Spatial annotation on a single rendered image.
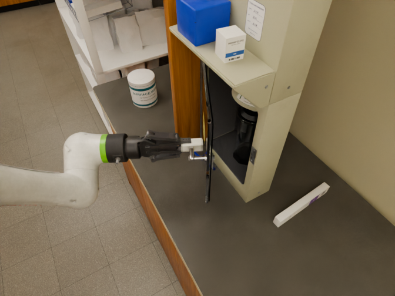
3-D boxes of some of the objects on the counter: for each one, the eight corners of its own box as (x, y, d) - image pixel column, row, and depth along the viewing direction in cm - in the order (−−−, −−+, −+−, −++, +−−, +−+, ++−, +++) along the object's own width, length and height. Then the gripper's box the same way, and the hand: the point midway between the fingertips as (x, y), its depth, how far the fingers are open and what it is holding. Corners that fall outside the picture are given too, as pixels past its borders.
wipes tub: (151, 90, 152) (148, 65, 141) (161, 103, 145) (158, 78, 134) (129, 97, 148) (123, 73, 137) (138, 111, 141) (133, 86, 129)
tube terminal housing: (248, 127, 132) (285, -81, 75) (296, 176, 114) (395, -52, 56) (202, 147, 124) (204, -69, 67) (245, 203, 106) (301, -31, 48)
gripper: (130, 171, 93) (203, 167, 93) (121, 140, 82) (203, 137, 82) (133, 153, 98) (201, 150, 98) (124, 122, 87) (201, 119, 87)
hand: (191, 144), depth 90 cm, fingers closed, pressing on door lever
